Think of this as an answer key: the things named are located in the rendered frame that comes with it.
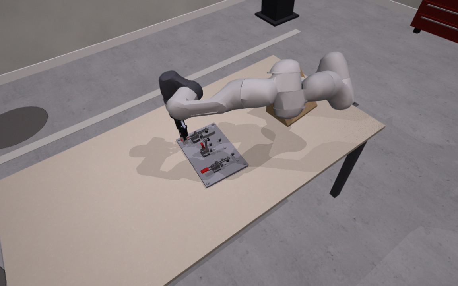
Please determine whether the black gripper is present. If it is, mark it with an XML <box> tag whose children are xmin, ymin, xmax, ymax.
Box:
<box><xmin>170</xmin><ymin>116</ymin><xmax>188</xmax><ymax>145</ymax></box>

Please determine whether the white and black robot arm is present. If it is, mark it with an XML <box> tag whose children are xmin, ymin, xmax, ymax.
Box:
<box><xmin>159</xmin><ymin>52</ymin><xmax>354</xmax><ymax>120</ymax></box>

